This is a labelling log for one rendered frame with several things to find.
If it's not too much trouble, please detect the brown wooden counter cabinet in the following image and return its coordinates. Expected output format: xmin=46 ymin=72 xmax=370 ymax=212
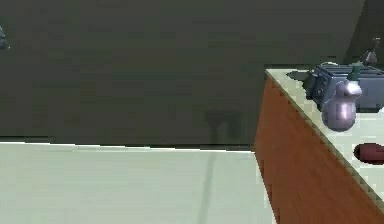
xmin=252 ymin=68 xmax=384 ymax=224

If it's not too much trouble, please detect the blue grey toaster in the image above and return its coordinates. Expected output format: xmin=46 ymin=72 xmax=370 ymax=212
xmin=305 ymin=62 xmax=384 ymax=114

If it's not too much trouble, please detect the dark red round object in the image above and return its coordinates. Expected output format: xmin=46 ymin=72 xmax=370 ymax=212
xmin=353 ymin=143 xmax=384 ymax=166

